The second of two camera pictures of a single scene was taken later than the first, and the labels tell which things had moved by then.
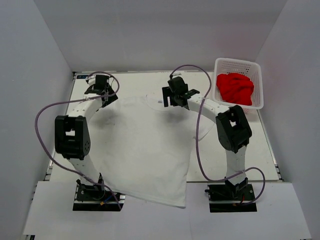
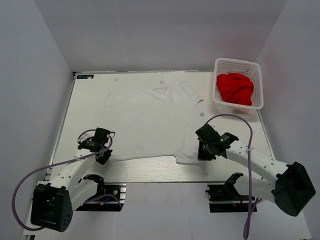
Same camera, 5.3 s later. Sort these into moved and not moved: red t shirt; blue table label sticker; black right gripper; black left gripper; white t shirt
Moved: black right gripper; black left gripper; white t shirt
Not moved: red t shirt; blue table label sticker
